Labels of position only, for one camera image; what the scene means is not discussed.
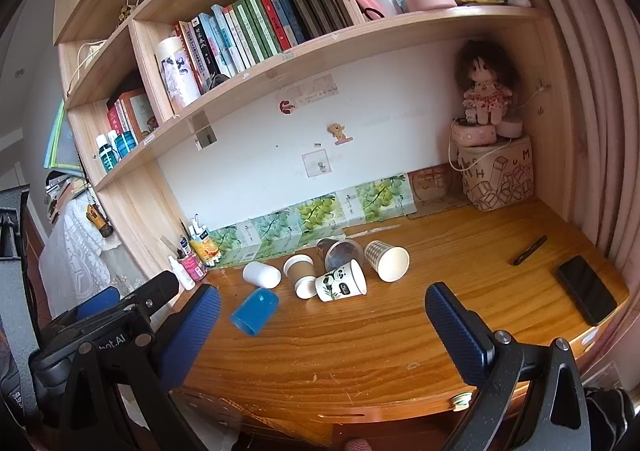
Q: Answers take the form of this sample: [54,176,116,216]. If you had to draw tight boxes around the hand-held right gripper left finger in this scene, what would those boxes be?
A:
[59,283,222,451]

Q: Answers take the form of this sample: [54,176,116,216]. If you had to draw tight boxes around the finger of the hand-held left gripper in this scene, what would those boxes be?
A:
[119,270,181,314]
[75,286,122,321]

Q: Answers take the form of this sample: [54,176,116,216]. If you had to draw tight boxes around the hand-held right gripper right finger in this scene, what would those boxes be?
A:
[424,282,601,451]

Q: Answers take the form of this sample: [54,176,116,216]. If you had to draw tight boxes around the blue plastic cup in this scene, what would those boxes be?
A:
[230,287,280,336]

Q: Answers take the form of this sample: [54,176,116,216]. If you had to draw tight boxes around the white plastic cup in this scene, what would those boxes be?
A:
[242,261,282,289]

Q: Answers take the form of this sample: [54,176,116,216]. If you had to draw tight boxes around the checked paper cup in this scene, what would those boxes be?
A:
[363,239,411,282]

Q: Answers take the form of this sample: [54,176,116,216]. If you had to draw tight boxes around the brown paper cup white lid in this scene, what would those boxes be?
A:
[283,254,318,301]

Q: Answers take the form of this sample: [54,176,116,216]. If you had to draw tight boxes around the panda print paper cup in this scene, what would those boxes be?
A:
[314,258,368,303]

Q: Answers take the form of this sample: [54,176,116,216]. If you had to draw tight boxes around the clear dark plastic cup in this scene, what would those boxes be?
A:
[316,237,363,274]

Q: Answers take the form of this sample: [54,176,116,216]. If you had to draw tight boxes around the small white dropper bottle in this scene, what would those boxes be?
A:
[167,256,196,291]

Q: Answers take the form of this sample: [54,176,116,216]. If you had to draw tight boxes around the pink pen holder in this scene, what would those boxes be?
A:
[180,253,209,283]

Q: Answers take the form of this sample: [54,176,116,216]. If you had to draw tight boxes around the white lace cloth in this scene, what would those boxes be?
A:
[39,201,122,306]

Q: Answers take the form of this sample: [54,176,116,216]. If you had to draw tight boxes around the orange print box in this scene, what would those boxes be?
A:
[190,236,222,267]

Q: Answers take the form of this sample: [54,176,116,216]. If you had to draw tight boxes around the grape print tissue pack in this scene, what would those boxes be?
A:
[252,208,304,257]
[352,174,417,223]
[206,221,261,266]
[297,191,359,238]

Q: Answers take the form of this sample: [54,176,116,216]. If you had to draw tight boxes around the black pen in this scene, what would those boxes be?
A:
[512,235,548,266]

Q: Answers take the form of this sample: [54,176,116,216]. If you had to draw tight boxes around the stack of papers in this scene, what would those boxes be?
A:
[45,170,92,225]

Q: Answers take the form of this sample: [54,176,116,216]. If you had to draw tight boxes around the black smartphone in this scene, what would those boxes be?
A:
[556,255,618,327]

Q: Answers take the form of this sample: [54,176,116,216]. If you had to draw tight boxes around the brown paper bag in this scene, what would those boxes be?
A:
[407,165,469,220]

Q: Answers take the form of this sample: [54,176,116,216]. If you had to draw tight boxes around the patterned beige storage box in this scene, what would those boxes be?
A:
[459,135,536,212]

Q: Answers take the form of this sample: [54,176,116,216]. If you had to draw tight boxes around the green folders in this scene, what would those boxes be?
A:
[44,98,84,177]

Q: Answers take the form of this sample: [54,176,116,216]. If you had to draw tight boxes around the red spine book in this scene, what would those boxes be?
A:
[106,104,126,138]

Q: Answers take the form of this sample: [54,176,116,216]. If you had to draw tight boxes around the dark cloth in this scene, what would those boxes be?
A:
[582,383,639,451]

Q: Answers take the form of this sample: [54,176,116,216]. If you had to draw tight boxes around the orange cover book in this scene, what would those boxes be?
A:
[122,90,161,134]

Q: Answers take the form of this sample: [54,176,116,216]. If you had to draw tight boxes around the pink music box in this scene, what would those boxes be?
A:
[450,117,499,148]

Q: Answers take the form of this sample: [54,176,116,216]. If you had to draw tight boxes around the small pink round box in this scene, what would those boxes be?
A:
[495,116,524,138]

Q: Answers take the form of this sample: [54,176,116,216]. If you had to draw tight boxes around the printed white tube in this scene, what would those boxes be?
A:
[154,36,202,108]

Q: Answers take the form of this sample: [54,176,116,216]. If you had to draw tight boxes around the taped paper note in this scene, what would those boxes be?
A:
[280,74,341,107]

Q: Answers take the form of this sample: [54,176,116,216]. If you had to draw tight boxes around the brown hair rag doll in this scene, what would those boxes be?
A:
[454,40,521,127]

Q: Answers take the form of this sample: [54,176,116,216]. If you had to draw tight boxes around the row of green and dark books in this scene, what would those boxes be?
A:
[172,0,357,97]

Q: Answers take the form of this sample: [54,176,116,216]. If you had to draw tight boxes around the pink curtain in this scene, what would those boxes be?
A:
[505,0,640,382]

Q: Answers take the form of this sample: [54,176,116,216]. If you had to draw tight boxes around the wooden bookshelf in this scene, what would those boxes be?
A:
[52,0,576,292]

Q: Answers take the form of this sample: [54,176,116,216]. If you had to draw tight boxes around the brown keychain toy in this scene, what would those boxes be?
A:
[85,204,115,238]

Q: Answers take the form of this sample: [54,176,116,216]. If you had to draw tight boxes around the small square wall picture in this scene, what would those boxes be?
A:
[302,150,332,179]

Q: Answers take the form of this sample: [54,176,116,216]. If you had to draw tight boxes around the white shelf cable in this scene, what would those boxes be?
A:
[65,40,107,97]

